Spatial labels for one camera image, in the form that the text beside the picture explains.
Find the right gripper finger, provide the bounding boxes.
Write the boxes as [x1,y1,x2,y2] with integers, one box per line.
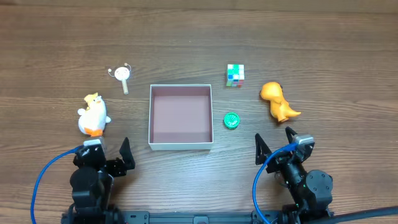
[255,133,272,165]
[285,126,297,144]

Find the orange dinosaur toy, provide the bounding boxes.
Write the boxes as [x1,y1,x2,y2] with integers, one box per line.
[260,82,301,122]

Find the colourful puzzle cube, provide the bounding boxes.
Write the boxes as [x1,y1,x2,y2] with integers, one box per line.
[226,64,245,88]

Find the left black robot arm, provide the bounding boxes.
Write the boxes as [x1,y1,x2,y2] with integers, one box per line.
[61,136,136,224]

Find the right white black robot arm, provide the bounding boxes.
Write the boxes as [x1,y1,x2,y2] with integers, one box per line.
[252,127,333,223]

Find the white plush duck toy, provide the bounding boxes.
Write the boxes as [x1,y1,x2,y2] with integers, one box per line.
[78,93,111,137]

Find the white box pink interior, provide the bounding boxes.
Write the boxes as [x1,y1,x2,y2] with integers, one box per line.
[148,84,214,151]

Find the wooden pig rattle drum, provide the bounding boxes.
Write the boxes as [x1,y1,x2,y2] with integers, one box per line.
[108,63,132,95]

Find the right blue cable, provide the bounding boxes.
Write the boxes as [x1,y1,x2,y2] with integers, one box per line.
[252,142,299,224]

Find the blue cable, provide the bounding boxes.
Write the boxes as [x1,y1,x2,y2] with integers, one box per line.
[252,142,299,224]
[30,146,84,224]

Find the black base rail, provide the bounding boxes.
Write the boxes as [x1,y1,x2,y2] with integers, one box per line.
[121,210,284,224]

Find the black cable sleeve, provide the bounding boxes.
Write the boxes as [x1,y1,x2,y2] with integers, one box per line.
[317,205,398,224]

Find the left blue cable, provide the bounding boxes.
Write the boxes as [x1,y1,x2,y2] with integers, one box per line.
[30,146,84,224]

